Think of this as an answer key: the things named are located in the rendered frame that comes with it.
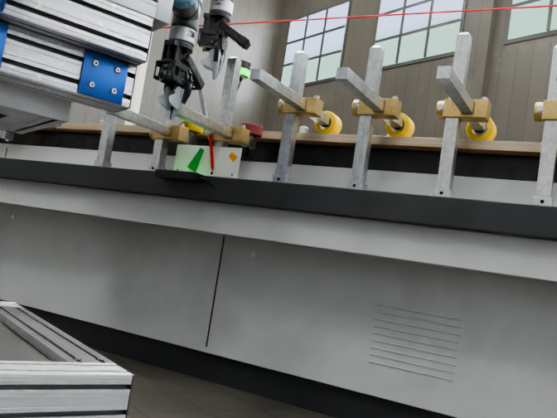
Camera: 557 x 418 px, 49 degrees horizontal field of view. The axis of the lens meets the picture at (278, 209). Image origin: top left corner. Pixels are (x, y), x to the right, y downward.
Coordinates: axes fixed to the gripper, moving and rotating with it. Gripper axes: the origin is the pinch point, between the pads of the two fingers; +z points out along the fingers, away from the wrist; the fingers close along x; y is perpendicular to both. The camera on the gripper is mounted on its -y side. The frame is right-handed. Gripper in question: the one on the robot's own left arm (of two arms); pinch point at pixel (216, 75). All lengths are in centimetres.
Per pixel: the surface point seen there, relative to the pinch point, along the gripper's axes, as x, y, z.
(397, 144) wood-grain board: -2, -60, 15
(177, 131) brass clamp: -10.7, 13.5, 17.7
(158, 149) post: -14.0, 20.3, 24.3
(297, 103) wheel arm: 10.8, -29.0, 8.9
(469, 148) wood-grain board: 5, -81, 15
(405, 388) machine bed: -3, -72, 88
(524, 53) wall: -500, -195, -209
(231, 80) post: -5.2, -3.8, -0.6
